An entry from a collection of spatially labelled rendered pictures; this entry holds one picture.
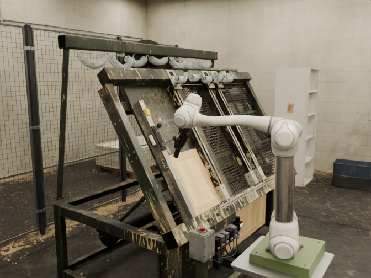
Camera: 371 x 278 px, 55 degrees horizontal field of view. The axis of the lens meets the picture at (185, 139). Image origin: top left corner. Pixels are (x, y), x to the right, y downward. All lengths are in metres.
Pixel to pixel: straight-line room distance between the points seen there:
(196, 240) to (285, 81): 4.54
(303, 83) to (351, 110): 1.59
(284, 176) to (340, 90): 5.74
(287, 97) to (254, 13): 2.55
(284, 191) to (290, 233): 0.23
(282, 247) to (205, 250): 0.49
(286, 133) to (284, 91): 4.59
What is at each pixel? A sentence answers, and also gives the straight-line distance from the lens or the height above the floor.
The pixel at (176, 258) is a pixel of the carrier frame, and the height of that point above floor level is 0.71.
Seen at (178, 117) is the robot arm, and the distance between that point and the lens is 1.93.
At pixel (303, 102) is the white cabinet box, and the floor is 1.48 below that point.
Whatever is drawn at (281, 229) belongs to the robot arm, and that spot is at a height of 1.07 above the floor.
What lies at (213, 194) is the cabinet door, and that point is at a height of 0.96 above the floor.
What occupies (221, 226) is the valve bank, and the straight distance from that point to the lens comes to 2.78.
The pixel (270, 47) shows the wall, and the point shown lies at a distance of 8.02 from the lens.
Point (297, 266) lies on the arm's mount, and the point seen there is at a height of 0.82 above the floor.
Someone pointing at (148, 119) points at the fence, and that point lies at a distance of 2.65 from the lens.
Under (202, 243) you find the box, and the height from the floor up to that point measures 0.88.
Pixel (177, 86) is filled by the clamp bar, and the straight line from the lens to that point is 3.01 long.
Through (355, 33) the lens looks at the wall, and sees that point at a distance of 7.60.
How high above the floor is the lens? 1.87
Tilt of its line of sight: 10 degrees down
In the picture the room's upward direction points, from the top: straight up
